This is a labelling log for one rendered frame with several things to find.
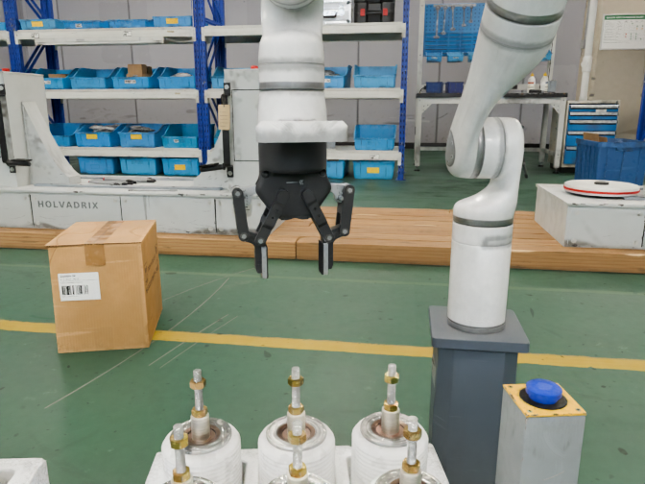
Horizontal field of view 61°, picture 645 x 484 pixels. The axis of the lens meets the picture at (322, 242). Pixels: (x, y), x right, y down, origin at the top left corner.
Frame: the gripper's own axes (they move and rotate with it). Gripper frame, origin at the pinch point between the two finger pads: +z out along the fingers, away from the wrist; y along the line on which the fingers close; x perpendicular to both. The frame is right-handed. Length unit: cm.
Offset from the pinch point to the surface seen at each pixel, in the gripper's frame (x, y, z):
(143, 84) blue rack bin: -489, 59, -36
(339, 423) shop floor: -40, -16, 47
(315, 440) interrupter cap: 2.3, -2.0, 21.7
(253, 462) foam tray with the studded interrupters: -5.3, 5.0, 29.1
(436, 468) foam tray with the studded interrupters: 1.1, -18.6, 29.1
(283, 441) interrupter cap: 1.8, 1.8, 21.7
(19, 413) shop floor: -58, 51, 47
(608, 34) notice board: -470, -407, -90
